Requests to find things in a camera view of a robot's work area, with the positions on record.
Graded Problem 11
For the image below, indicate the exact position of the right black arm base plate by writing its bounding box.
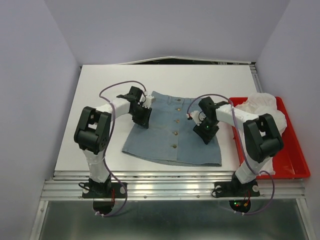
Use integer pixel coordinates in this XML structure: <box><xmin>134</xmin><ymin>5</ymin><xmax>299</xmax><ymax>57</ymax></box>
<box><xmin>211</xmin><ymin>181</ymin><xmax>261</xmax><ymax>198</ymax></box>

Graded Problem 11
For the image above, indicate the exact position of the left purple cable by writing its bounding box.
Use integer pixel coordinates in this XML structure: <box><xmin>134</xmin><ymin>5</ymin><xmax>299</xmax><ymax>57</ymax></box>
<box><xmin>94</xmin><ymin>80</ymin><xmax>148</xmax><ymax>218</ymax></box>

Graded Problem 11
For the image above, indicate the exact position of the red plastic tray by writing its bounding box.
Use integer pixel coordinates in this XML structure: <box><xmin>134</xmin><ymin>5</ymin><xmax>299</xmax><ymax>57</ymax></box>
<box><xmin>228</xmin><ymin>96</ymin><xmax>311</xmax><ymax>180</ymax></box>

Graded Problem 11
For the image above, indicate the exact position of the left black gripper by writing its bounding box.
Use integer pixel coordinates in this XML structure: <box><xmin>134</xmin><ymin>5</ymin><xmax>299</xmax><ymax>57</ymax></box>
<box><xmin>129</xmin><ymin>103</ymin><xmax>152</xmax><ymax>129</ymax></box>

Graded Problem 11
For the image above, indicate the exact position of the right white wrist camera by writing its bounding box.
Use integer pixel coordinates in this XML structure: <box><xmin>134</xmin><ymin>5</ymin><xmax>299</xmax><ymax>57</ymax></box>
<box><xmin>186</xmin><ymin>110</ymin><xmax>206</xmax><ymax>126</ymax></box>

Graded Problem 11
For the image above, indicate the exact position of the light blue denim skirt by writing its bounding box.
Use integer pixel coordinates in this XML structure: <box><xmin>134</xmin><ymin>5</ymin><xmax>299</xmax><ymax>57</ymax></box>
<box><xmin>122</xmin><ymin>91</ymin><xmax>222</xmax><ymax>167</ymax></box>

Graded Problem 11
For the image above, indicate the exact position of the white skirt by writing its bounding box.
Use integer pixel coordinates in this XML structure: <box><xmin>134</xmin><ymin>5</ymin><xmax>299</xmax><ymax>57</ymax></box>
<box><xmin>236</xmin><ymin>92</ymin><xmax>287</xmax><ymax>175</ymax></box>

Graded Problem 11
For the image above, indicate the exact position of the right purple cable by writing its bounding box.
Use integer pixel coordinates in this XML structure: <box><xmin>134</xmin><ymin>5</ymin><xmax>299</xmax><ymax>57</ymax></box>
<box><xmin>186</xmin><ymin>93</ymin><xmax>277</xmax><ymax>216</ymax></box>

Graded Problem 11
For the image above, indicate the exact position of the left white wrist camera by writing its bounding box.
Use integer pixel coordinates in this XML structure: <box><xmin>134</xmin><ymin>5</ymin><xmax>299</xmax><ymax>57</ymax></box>
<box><xmin>140</xmin><ymin>91</ymin><xmax>156</xmax><ymax>109</ymax></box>

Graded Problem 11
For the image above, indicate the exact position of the aluminium extrusion frame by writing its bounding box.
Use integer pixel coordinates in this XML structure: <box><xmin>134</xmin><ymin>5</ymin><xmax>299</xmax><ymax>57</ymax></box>
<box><xmin>30</xmin><ymin>63</ymin><xmax>317</xmax><ymax>240</ymax></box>

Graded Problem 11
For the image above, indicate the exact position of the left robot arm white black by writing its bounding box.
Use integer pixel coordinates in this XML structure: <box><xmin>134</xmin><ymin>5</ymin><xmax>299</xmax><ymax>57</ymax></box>
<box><xmin>73</xmin><ymin>86</ymin><xmax>156</xmax><ymax>197</ymax></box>

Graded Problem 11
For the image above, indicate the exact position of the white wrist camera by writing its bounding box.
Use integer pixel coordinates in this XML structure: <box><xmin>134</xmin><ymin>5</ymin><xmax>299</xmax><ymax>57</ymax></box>
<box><xmin>186</xmin><ymin>110</ymin><xmax>206</xmax><ymax>126</ymax></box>
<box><xmin>140</xmin><ymin>91</ymin><xmax>156</xmax><ymax>109</ymax></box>

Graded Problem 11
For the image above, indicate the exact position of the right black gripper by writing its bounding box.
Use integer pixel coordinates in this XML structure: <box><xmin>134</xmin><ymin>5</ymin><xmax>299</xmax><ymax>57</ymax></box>
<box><xmin>192</xmin><ymin>117</ymin><xmax>218</xmax><ymax>145</ymax></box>

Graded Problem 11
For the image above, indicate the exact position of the purple cable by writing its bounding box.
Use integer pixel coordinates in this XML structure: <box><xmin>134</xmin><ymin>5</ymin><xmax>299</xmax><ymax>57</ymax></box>
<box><xmin>186</xmin><ymin>93</ymin><xmax>277</xmax><ymax>216</ymax></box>
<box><xmin>94</xmin><ymin>80</ymin><xmax>148</xmax><ymax>218</ymax></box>

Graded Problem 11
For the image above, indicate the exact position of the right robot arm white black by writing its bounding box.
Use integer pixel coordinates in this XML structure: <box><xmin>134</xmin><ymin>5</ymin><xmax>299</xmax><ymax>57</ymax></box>
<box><xmin>186</xmin><ymin>96</ymin><xmax>284</xmax><ymax>195</ymax></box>

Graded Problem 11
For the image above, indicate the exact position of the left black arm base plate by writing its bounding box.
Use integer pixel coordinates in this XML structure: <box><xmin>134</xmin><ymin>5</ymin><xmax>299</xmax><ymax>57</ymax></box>
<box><xmin>78</xmin><ymin>182</ymin><xmax>126</xmax><ymax>199</ymax></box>

